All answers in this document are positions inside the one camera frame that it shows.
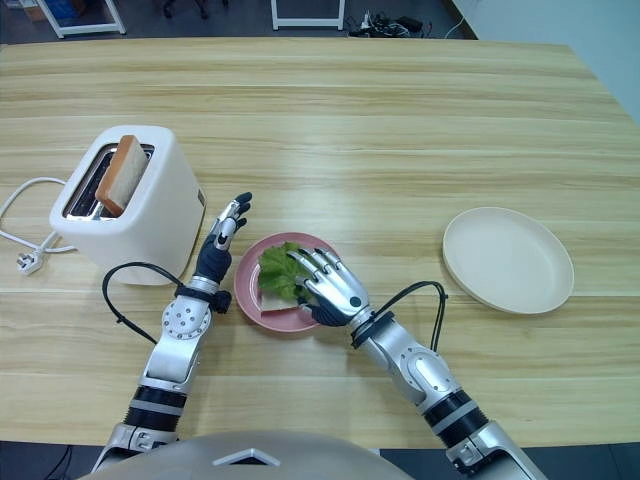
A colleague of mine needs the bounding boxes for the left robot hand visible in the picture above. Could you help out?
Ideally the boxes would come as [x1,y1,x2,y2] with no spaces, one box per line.
[191,191,254,287]

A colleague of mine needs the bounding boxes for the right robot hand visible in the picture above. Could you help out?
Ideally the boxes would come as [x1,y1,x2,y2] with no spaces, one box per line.
[287,246,374,328]

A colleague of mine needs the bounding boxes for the green lettuce leaf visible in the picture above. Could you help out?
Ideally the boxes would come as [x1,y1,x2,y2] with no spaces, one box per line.
[257,241,314,304]

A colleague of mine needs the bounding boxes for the pink plate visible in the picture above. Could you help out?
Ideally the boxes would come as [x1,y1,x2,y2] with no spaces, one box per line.
[233,231,341,335]

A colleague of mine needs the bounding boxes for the bread slice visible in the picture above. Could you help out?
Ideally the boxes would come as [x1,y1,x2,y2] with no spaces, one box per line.
[257,272,307,314]
[94,134,150,218]

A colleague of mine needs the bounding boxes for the cream toaster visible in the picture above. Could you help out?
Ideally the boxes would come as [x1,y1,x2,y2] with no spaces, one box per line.
[48,124,207,287]

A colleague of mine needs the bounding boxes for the cream plate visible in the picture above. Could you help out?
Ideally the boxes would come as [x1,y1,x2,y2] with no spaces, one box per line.
[441,206,575,316]

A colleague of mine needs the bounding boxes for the robot body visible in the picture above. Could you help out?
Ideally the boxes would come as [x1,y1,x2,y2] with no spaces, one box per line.
[88,430,416,480]

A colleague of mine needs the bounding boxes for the white cord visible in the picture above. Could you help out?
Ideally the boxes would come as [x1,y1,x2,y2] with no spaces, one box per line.
[0,176,76,276]

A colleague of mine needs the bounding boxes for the white table frame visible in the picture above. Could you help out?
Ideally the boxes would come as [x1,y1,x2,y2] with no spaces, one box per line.
[34,0,127,39]
[270,0,347,31]

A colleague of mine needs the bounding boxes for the black cable bundle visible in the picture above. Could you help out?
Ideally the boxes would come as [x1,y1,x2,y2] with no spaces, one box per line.
[348,12,431,39]

